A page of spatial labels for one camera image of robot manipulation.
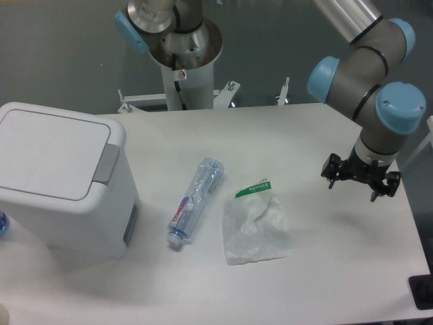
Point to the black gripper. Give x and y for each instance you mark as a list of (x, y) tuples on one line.
[(353, 168)]

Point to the white push-top trash can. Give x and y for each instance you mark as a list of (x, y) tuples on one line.
[(65, 178)]

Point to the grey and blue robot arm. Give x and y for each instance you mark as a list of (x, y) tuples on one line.
[(386, 114)]

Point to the clear plastic bag green label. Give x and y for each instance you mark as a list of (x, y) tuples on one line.
[(255, 225)]

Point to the black clamp at table edge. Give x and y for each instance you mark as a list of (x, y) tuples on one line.
[(421, 289)]

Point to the clear crushed plastic bottle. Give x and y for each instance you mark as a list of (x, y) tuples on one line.
[(192, 205)]

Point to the white frame at right edge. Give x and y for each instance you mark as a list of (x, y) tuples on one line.
[(426, 142)]

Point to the white pedestal base frame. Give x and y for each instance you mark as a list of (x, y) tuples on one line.
[(222, 98)]

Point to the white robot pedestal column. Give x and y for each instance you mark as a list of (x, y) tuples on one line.
[(186, 61)]

